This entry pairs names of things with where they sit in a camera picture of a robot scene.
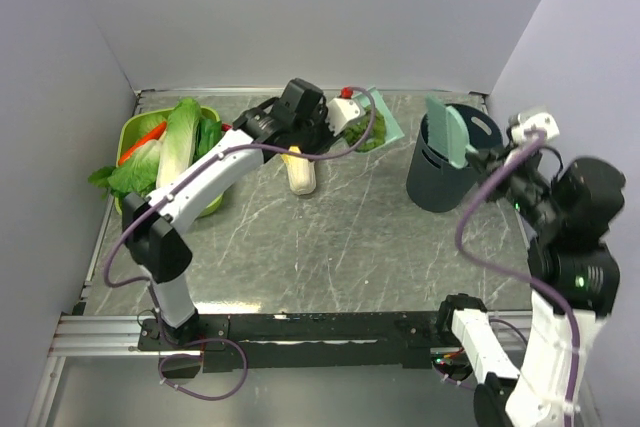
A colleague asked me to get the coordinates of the green lettuce leaf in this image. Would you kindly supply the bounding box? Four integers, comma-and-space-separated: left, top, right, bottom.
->
87, 140, 161, 199

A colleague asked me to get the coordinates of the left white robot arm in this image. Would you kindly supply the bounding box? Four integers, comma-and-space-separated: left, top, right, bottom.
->
122, 78, 361, 349

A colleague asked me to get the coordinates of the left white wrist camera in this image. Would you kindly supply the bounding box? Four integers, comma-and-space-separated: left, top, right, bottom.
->
326, 87, 365, 137

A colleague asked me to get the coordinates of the aluminium frame rail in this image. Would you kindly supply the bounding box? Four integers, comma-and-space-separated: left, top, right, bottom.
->
29, 92, 530, 426

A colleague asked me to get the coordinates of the white green napa cabbage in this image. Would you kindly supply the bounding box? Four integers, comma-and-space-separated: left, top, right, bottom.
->
156, 98, 201, 188

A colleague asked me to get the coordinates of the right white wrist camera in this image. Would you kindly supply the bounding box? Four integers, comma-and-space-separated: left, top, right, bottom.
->
506, 106, 560, 145

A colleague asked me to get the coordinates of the bok choy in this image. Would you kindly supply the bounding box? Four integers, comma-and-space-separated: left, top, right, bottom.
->
194, 118, 223, 161

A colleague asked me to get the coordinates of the green scrap table centre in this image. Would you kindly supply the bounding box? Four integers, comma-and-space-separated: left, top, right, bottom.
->
344, 108, 387, 153

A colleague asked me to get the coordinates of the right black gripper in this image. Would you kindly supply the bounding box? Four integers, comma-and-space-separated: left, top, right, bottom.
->
465, 136, 563, 227

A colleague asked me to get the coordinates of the teal hand brush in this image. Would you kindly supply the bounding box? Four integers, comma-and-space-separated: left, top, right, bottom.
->
426, 96, 475, 169

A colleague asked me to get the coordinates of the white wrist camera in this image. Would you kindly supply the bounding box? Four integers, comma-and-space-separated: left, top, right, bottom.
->
506, 106, 560, 145
326, 87, 365, 137

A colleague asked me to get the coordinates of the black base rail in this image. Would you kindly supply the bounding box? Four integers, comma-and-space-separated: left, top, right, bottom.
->
138, 311, 461, 373

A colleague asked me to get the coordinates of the green plastic basket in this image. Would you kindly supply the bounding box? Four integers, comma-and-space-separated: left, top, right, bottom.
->
103, 98, 226, 213

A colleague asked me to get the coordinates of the dark grey waste bin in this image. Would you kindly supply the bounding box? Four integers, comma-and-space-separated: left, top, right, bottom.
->
405, 103, 504, 213

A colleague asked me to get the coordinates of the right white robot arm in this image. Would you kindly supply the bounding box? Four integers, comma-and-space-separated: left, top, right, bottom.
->
436, 147, 626, 426

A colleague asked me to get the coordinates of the yellow napa cabbage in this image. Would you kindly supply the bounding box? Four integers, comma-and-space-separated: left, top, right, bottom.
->
281, 146, 317, 196

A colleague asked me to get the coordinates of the teal dustpan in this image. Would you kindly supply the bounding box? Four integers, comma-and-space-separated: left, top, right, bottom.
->
343, 87, 404, 153

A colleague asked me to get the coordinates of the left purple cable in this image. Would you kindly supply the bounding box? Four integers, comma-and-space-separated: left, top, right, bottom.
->
102, 86, 378, 402

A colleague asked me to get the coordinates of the orange carrot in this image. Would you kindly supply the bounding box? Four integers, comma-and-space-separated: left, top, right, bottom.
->
118, 121, 167, 166

